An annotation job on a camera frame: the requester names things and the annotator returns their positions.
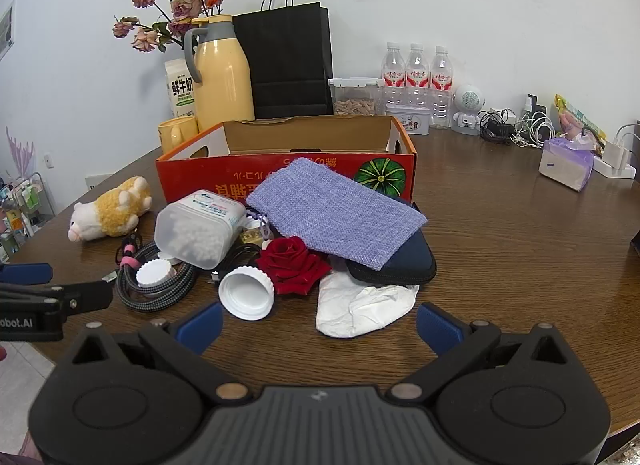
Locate red artificial rose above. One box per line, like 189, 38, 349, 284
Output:
255, 236, 332, 296

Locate yellow mug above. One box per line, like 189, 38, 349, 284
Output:
158, 115, 200, 154

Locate clear nut container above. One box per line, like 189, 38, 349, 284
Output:
328, 77, 386, 118

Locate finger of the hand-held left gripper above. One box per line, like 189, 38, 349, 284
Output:
0, 263, 54, 287
47, 279, 114, 317

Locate pink coral decoration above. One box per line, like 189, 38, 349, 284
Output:
5, 126, 36, 180

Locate black paper bag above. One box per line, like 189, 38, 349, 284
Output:
233, 0, 334, 120

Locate wall poster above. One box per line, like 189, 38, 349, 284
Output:
0, 0, 16, 64

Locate grey braided cable coil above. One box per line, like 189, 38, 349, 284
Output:
115, 240, 199, 314

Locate purple tissue pack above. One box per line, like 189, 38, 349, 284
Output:
538, 137, 596, 192

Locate navy zipper case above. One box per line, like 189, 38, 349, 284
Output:
345, 200, 437, 287

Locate white milk carton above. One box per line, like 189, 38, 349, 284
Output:
165, 58, 197, 120

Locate small white bottle cap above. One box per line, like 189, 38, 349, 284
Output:
136, 260, 176, 289

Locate colourful snack packet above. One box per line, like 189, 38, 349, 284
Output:
552, 94, 607, 150

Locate black USB cable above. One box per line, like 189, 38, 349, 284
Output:
210, 244, 262, 287

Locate white robot toy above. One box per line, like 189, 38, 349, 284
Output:
451, 84, 488, 136

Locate tangled white cables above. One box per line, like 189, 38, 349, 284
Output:
512, 110, 556, 148

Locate white charger plug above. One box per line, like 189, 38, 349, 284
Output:
602, 137, 634, 168

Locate red cardboard box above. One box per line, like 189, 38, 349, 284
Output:
155, 115, 418, 206

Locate purple burlap pouch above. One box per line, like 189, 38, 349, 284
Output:
245, 157, 429, 271

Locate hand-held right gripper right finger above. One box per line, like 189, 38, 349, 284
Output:
387, 302, 583, 405

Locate white power strip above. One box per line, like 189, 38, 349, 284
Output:
592, 155, 639, 180

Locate yellow thermos jug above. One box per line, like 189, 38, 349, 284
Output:
183, 15, 256, 132

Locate yellow alpaca plush toy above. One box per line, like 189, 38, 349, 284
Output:
68, 176, 153, 244

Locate translucent cotton swab container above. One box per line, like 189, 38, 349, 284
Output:
154, 190, 247, 271

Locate white tin box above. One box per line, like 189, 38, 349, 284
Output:
385, 104, 432, 136

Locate white cloth bag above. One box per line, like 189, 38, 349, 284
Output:
316, 267, 420, 340

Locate large white ridged cap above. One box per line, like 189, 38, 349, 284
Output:
218, 266, 277, 321

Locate metal shelf cart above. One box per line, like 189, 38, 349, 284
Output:
0, 172, 56, 264

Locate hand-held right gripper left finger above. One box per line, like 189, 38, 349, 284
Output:
55, 302, 253, 406

